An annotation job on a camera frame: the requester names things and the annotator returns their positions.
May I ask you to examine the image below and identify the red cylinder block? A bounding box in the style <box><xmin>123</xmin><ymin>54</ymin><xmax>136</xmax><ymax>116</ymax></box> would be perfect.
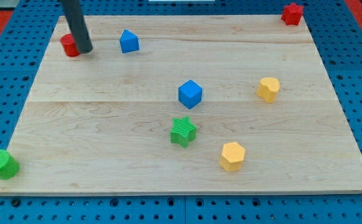
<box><xmin>60</xmin><ymin>34</ymin><xmax>80</xmax><ymax>57</ymax></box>

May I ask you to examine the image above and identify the light wooden board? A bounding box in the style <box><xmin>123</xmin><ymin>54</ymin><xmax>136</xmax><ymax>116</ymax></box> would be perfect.
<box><xmin>0</xmin><ymin>14</ymin><xmax>362</xmax><ymax>196</ymax></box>

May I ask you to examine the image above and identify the green star block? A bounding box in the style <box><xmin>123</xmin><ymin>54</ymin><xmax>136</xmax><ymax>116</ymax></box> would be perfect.
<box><xmin>170</xmin><ymin>116</ymin><xmax>197</xmax><ymax>148</ymax></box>

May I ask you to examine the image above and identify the blue cube block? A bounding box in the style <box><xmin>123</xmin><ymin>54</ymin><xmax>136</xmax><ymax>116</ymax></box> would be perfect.
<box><xmin>178</xmin><ymin>80</ymin><xmax>203</xmax><ymax>109</ymax></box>

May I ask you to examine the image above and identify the yellow hexagon block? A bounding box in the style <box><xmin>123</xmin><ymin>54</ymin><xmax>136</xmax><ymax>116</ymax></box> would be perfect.
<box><xmin>220</xmin><ymin>142</ymin><xmax>246</xmax><ymax>172</ymax></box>

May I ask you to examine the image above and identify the blue pentagon house block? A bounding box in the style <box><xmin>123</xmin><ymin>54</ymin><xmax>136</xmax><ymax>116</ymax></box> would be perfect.
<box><xmin>119</xmin><ymin>30</ymin><xmax>139</xmax><ymax>54</ymax></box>

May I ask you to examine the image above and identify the yellow heart block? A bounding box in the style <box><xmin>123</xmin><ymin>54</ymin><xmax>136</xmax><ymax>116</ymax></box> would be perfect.
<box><xmin>256</xmin><ymin>77</ymin><xmax>281</xmax><ymax>103</ymax></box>

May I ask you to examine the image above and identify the red star block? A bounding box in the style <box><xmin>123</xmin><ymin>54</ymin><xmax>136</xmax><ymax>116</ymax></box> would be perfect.
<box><xmin>281</xmin><ymin>2</ymin><xmax>304</xmax><ymax>26</ymax></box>

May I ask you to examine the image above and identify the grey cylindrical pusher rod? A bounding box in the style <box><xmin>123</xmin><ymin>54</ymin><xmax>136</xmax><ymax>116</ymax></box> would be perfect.
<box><xmin>60</xmin><ymin>0</ymin><xmax>93</xmax><ymax>54</ymax></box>

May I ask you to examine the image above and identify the green cylinder block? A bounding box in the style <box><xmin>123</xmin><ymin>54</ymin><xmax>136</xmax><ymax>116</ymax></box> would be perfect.
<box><xmin>0</xmin><ymin>149</ymin><xmax>20</xmax><ymax>180</ymax></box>

